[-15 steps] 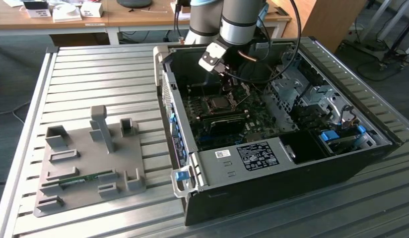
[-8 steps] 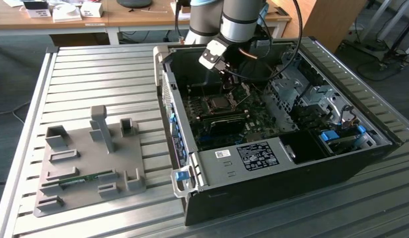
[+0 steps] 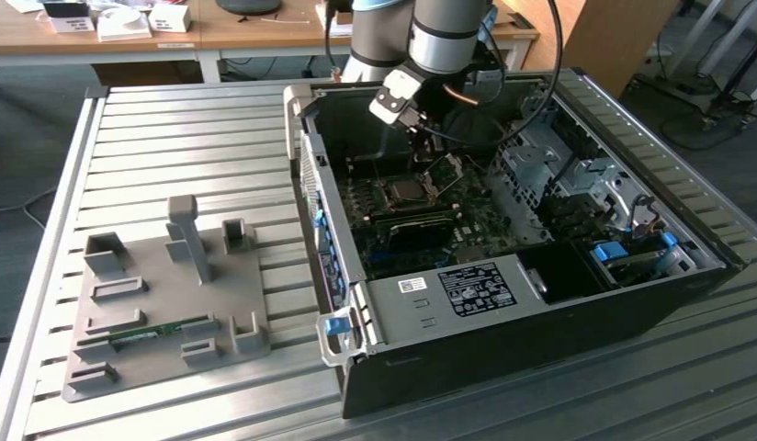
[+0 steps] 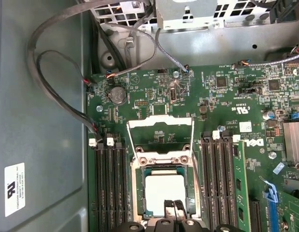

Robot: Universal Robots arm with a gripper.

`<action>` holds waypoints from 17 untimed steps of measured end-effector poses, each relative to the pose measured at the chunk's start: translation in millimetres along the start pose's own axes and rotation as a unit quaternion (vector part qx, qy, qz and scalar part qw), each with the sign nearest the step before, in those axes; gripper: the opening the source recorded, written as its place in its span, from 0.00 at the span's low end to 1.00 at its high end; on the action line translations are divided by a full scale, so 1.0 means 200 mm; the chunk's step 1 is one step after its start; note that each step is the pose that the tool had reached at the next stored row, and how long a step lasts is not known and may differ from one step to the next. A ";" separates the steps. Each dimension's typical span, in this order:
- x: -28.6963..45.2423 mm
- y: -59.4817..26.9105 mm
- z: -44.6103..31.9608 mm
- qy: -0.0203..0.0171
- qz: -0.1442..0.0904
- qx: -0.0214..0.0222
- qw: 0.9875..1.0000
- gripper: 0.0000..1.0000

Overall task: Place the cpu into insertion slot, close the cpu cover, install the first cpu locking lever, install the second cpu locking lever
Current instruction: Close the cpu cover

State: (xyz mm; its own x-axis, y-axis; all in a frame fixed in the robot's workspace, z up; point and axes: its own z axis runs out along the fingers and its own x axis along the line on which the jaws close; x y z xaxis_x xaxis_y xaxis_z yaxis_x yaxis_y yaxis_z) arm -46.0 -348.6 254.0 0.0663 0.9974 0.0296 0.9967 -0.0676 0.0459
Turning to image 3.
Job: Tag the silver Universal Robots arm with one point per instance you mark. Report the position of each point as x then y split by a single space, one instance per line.
443 46

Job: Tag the blue plastic bracket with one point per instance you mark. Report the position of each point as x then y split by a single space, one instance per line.
668 243

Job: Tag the wooden cabinet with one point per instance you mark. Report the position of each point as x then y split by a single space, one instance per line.
599 41

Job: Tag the small white printed box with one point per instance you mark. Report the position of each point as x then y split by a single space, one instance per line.
171 20
72 25

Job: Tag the blue plastic latch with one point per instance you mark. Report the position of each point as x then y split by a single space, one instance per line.
336 326

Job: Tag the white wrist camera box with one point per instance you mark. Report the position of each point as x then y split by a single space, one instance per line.
394 94

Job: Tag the metal drive cage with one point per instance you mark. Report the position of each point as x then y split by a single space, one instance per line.
526 161

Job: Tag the black floor equipment box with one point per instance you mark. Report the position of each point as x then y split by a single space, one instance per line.
660 92

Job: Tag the grey parts rack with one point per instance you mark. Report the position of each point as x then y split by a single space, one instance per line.
158 285

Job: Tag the black open PC case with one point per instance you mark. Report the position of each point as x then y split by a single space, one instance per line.
538 349

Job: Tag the green motherboard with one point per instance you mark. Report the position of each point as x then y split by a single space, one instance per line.
476 220

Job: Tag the white box with round opening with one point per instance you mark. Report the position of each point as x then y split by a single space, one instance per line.
124 30

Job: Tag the blue card retention clip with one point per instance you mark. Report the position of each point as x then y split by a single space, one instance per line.
320 217
331 252

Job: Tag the wooden office desk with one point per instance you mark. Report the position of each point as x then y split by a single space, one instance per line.
23 39
262 32

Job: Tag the dark grey round object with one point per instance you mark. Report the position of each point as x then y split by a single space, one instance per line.
250 5

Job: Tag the blue disk carrier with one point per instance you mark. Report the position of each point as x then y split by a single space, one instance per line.
608 253

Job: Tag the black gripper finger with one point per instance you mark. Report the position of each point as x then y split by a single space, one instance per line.
419 147
436 147

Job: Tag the black expansion card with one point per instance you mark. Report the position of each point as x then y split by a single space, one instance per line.
419 235

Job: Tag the green RAM stick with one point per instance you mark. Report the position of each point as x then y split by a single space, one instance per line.
152 331

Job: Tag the grey power supply unit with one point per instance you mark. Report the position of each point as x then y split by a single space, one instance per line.
403 312

